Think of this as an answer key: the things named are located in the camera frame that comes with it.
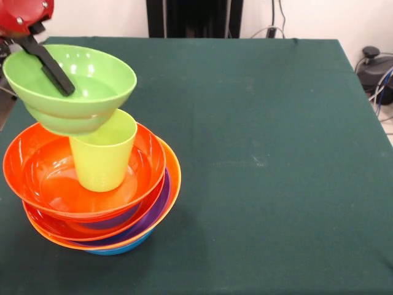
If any red plastic bowl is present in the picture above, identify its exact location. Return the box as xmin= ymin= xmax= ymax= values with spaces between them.
xmin=21 ymin=181 xmax=166 ymax=242
xmin=2 ymin=122 xmax=166 ymax=222

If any large orange plastic bowl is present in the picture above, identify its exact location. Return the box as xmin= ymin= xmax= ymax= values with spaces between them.
xmin=29 ymin=140 xmax=182 ymax=250

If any medium blue plastic bowl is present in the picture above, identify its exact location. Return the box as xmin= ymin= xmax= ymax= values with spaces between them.
xmin=85 ymin=229 xmax=154 ymax=256

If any dark green tablecloth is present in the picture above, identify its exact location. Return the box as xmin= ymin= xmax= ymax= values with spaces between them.
xmin=0 ymin=36 xmax=393 ymax=295

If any wall cable with plug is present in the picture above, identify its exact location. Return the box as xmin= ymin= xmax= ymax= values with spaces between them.
xmin=250 ymin=0 xmax=288 ymax=39

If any green plastic bowl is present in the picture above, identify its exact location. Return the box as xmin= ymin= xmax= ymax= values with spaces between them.
xmin=2 ymin=44 xmax=138 ymax=136

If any purple plastic bowl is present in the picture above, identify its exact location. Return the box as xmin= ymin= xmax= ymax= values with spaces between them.
xmin=72 ymin=167 xmax=172 ymax=248

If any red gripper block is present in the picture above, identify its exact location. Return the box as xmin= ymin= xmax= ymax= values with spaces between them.
xmin=0 ymin=0 xmax=76 ymax=97

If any cable tangle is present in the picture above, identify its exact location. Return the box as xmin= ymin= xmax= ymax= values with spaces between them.
xmin=368 ymin=67 xmax=393 ymax=124

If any green plastic cup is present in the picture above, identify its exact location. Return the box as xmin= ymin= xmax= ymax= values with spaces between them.
xmin=69 ymin=109 xmax=138 ymax=193

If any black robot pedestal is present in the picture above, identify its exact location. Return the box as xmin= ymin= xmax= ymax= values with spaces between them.
xmin=146 ymin=0 xmax=243 ymax=39

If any small blue plastic bowl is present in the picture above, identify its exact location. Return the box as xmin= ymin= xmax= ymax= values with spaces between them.
xmin=78 ymin=202 xmax=142 ymax=230

